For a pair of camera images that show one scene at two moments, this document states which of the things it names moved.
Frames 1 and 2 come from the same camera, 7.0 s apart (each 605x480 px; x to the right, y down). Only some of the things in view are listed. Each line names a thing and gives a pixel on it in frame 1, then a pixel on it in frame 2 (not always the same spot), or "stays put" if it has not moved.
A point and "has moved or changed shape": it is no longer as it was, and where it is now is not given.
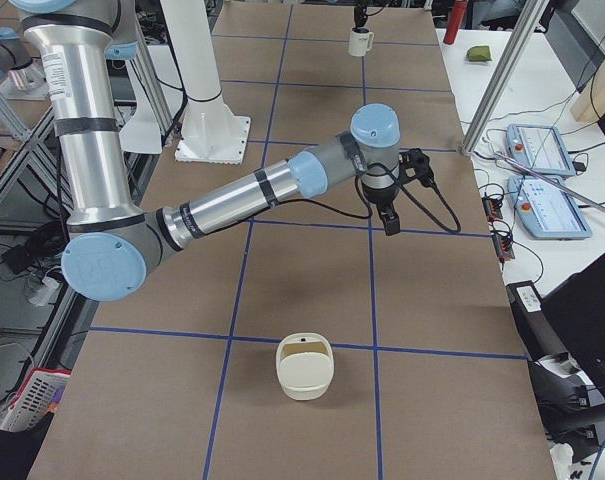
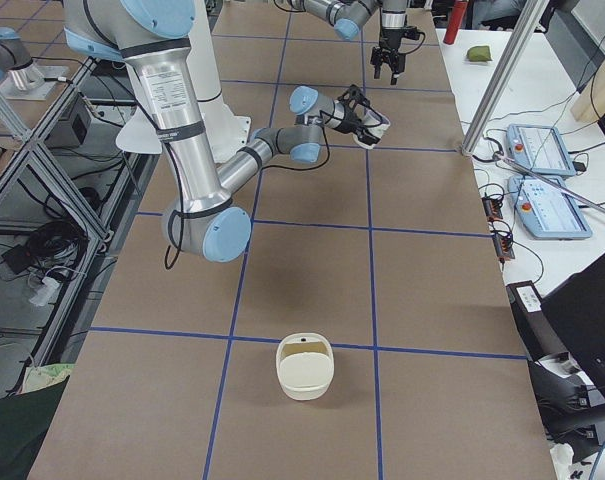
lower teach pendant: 546,210 stays put
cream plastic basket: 305,375 stays put
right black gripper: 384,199 -> 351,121
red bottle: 455,20 stays put
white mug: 360,41 has moved or changed shape
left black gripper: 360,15 -> 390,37
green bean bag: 479,53 stays put
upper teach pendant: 538,148 stays put
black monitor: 587,310 stays put
